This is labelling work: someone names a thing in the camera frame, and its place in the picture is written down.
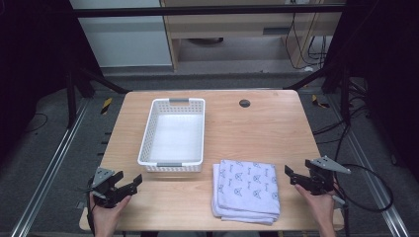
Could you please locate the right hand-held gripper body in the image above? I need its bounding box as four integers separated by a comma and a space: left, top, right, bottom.
303, 155, 352, 197

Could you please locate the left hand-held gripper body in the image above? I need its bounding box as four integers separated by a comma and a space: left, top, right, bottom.
86, 167, 132, 209

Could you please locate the lilac printed towel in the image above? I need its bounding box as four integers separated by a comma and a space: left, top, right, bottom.
210, 159, 282, 226

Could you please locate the white plastic basket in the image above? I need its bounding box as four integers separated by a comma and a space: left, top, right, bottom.
136, 97, 207, 174

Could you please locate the person's left hand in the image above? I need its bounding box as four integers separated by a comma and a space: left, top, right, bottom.
88, 194, 132, 237

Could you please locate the person's right hand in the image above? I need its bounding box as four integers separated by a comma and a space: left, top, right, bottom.
293, 183, 339, 237

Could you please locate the yellow black tape strip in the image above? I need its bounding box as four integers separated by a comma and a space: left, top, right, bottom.
310, 94, 331, 110
100, 97, 114, 116

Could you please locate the black curtain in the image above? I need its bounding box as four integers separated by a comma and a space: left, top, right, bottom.
0, 0, 103, 166
320, 0, 419, 182

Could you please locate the white cabinet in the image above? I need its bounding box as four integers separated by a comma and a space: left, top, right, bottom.
69, 0, 173, 69

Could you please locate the light wooden desk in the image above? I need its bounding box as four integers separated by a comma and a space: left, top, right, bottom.
159, 0, 346, 72

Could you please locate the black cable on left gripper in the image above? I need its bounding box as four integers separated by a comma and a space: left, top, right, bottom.
85, 184, 97, 237

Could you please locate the aluminium floor rail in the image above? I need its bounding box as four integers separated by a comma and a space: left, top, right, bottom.
10, 98, 91, 237
327, 94, 411, 237

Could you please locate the black floor cables bundle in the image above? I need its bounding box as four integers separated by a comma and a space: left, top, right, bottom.
311, 78, 372, 162

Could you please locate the black looped cable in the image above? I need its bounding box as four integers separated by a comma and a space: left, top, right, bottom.
332, 163, 395, 213

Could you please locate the black metal frame stand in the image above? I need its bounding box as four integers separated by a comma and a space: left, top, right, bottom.
64, 63, 132, 130
284, 62, 352, 127

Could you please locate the thin black floor cable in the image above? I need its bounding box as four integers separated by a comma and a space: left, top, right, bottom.
23, 113, 49, 134

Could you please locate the black hanging cables bundle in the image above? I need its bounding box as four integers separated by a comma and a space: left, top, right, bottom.
284, 12, 331, 71

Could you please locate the black horizontal frame bar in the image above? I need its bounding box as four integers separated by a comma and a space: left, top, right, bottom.
72, 3, 348, 19

